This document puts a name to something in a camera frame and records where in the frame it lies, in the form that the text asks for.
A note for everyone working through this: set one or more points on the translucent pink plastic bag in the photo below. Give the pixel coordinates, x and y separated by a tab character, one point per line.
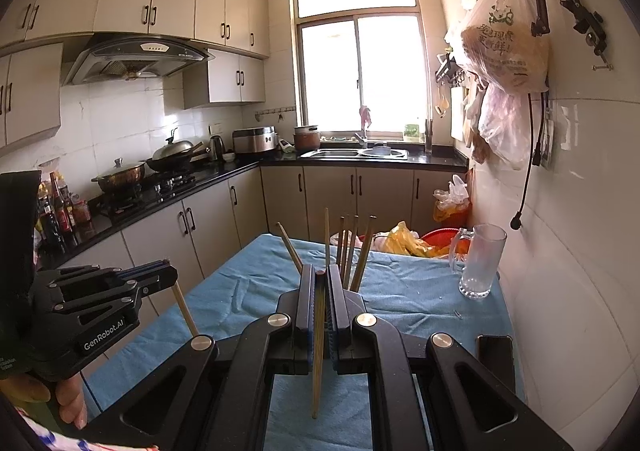
505	126

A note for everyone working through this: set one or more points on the wall paper card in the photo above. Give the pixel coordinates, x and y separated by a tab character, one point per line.
549	136

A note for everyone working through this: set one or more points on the black clamp mount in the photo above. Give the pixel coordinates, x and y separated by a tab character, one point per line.
575	6

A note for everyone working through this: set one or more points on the small steel pot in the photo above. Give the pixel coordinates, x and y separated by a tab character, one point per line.
380	150

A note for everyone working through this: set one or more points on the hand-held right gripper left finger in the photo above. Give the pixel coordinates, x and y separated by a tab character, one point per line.
306	301

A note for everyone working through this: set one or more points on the steel range hood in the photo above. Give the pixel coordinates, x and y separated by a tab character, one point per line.
135	56

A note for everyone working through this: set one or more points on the clear glass mug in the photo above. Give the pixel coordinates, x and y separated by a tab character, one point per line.
482	261

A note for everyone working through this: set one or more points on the blue tablecloth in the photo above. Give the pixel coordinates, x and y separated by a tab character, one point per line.
410	291

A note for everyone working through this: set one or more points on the brown hanging bag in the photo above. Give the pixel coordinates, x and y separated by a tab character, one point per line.
475	131

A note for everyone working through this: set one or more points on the sliding kitchen window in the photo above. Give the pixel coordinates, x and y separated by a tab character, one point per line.
360	56

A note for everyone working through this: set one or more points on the green container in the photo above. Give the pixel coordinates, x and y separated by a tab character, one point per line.
411	132

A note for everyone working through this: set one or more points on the black wok with lid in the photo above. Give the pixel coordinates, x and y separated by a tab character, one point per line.
172	153

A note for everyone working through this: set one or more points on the steel double sink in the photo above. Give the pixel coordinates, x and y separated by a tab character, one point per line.
340	153

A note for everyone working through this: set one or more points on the sink faucet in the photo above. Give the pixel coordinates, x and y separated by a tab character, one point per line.
361	140

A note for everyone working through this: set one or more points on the yellow plastic bag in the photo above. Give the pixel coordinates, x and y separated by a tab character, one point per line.
402	241

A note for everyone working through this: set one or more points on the slender wooden chopstick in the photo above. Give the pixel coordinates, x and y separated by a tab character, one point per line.
317	381
185	308

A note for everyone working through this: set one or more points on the black wall utensil rack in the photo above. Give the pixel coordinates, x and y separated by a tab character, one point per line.
450	71

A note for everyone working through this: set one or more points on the white cutting board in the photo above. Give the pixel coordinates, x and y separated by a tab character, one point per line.
457	113

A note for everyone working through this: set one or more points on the cluster of condiment bottles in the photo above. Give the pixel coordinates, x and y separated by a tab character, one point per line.
62	216

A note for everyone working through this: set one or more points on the gas stove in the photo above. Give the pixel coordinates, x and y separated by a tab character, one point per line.
150	191

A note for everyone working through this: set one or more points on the printed white clothing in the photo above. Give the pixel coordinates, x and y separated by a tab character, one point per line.
60	438

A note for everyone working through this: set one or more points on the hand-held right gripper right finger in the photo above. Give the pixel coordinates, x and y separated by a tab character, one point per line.
336	301

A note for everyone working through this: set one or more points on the pink cloth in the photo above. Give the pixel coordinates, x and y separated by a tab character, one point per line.
366	116

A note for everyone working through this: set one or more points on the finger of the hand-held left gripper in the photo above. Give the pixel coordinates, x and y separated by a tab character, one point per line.
142	265
157	283

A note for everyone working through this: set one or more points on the bunch of brown chopsticks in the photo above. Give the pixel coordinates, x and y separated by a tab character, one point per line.
326	241

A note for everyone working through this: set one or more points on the black smartphone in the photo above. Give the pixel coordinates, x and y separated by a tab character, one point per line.
495	356

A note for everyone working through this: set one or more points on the steel pot with glass lid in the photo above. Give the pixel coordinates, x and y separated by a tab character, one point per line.
117	178

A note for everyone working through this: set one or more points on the orange plastic bag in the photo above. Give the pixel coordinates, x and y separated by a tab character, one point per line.
450	215

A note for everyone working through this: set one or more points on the steel electric kettle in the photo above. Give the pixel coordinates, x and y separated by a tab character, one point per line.
216	148

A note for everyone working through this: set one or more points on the silver rice cooker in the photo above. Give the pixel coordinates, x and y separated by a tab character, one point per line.
255	140

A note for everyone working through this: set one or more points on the person's left hand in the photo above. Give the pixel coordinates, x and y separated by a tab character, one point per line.
70	401

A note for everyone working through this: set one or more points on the white printed plastic bag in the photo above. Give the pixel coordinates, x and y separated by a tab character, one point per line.
505	41

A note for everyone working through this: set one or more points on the red cooking pot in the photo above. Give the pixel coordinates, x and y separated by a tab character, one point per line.
306	138

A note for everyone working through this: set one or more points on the red plastic basin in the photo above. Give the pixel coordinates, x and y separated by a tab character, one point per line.
442	238

